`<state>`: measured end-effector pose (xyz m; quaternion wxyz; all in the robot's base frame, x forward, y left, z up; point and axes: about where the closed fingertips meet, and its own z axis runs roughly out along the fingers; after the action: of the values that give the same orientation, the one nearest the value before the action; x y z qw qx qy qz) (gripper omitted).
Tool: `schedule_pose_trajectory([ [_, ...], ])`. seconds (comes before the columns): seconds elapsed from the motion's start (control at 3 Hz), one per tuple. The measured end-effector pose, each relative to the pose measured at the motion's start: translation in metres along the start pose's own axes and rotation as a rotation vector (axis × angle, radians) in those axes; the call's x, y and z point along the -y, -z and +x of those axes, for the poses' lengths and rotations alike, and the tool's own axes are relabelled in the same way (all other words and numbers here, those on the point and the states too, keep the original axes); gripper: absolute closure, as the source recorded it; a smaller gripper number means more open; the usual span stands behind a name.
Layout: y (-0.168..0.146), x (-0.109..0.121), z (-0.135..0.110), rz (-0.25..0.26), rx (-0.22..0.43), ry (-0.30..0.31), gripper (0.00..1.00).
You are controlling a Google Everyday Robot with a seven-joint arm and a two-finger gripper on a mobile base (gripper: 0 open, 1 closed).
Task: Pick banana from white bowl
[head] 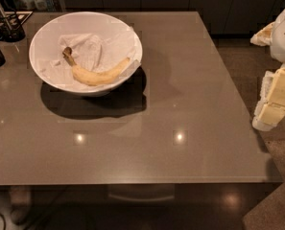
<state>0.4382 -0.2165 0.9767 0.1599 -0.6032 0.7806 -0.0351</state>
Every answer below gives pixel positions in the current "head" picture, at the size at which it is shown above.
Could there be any yellow banana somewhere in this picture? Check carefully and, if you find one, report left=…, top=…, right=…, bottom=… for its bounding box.
left=62, top=47, right=130, bottom=86

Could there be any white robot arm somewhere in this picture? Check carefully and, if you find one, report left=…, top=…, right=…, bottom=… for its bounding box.
left=250, top=9, right=285, bottom=131

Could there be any white ceramic bowl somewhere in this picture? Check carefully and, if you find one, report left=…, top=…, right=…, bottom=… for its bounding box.
left=29, top=11, right=139, bottom=97

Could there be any white paper napkin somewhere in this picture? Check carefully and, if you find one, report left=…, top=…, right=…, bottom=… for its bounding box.
left=33, top=31, right=142, bottom=94

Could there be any black wire utensil holder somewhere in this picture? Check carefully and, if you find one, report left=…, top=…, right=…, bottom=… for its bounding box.
left=0, top=2, right=25, bottom=42

